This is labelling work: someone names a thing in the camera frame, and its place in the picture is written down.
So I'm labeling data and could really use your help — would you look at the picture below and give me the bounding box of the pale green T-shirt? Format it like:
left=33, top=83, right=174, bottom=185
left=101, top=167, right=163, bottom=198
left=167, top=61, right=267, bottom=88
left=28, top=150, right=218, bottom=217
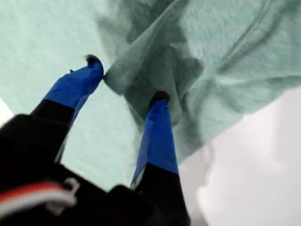
left=0, top=0, right=301, bottom=191

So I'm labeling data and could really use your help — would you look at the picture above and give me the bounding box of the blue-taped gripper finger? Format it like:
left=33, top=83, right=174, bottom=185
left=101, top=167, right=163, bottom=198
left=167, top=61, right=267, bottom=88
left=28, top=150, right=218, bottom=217
left=14, top=54, right=104, bottom=163
left=130, top=90, right=191, bottom=226

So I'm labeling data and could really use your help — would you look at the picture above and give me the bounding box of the red white servo wire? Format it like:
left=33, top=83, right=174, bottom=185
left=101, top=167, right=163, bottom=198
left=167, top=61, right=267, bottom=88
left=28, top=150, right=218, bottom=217
left=0, top=181, right=78, bottom=215

